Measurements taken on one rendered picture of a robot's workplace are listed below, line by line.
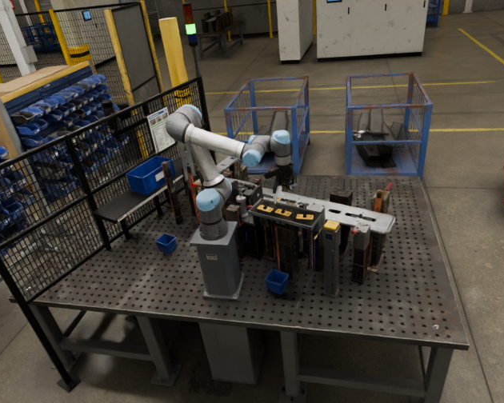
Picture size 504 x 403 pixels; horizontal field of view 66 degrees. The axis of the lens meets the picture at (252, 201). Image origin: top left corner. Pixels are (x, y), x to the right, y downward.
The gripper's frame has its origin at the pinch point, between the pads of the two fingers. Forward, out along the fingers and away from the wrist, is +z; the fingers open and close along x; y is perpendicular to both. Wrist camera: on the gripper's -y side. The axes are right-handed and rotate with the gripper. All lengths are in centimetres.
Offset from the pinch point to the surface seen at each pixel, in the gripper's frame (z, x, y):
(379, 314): 57, 2, 54
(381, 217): 26, 41, 38
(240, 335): 79, -34, -12
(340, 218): 25.8, 29.6, 18.5
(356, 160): 110, 256, -67
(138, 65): -3, 184, -338
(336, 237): 15.2, 0.2, 30.2
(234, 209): 18.4, 0.4, -34.9
